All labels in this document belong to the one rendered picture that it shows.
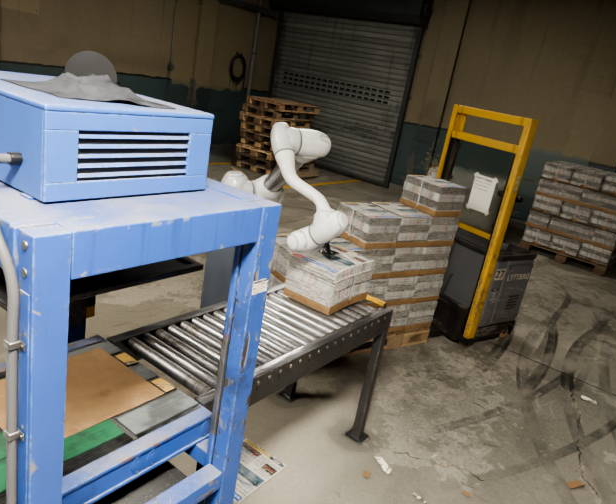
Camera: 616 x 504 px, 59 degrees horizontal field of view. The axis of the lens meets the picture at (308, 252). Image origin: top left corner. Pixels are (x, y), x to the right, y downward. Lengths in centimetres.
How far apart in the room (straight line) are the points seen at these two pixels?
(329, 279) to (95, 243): 164
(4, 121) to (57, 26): 834
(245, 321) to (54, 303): 59
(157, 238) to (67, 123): 29
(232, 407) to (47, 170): 85
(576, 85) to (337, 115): 448
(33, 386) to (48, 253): 27
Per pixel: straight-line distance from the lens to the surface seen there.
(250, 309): 152
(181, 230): 124
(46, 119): 121
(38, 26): 953
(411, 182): 423
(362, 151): 1122
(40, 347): 114
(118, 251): 115
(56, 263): 108
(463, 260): 477
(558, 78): 998
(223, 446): 177
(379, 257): 383
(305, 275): 269
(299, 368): 231
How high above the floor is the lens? 190
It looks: 18 degrees down
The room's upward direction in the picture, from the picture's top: 10 degrees clockwise
